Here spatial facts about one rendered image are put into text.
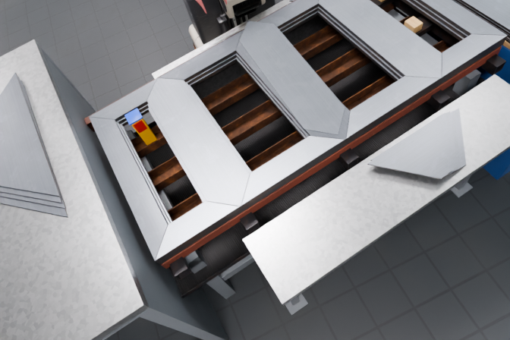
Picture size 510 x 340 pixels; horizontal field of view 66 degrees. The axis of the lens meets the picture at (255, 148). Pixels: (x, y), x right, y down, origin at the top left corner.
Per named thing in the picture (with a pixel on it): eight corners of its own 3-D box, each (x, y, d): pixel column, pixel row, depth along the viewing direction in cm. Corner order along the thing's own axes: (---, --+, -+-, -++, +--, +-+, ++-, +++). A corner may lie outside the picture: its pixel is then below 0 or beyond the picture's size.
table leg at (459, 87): (443, 152, 225) (481, 73, 168) (436, 157, 224) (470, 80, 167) (436, 144, 228) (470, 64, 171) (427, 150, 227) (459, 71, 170)
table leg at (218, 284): (235, 292, 205) (198, 256, 148) (225, 299, 204) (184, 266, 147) (230, 282, 208) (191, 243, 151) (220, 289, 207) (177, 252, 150)
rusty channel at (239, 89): (408, -1, 198) (410, -9, 193) (113, 174, 173) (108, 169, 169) (397, -8, 202) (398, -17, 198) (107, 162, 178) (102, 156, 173)
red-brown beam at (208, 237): (498, 55, 162) (503, 44, 157) (166, 269, 139) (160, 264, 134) (480, 42, 166) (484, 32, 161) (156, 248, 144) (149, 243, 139)
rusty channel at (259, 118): (439, 20, 187) (441, 12, 183) (129, 209, 163) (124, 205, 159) (426, 11, 191) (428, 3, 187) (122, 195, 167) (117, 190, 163)
